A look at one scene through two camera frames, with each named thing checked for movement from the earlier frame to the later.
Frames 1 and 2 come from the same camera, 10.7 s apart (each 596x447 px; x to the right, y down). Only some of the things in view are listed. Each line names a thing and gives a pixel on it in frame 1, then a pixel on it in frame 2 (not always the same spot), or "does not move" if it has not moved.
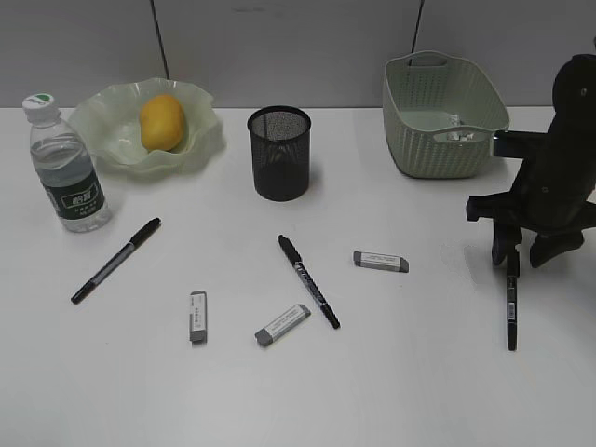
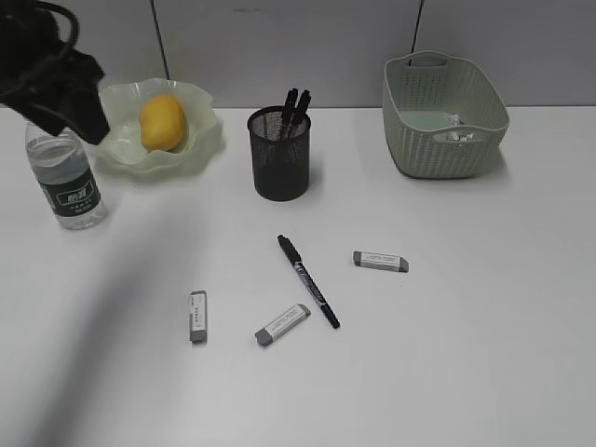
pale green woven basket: (440, 115) does not move
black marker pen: (294, 257) does not move
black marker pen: (512, 269) -> (301, 120)
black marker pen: (141, 236) -> (289, 112)
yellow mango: (162, 123) does not move
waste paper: (454, 120) does not move
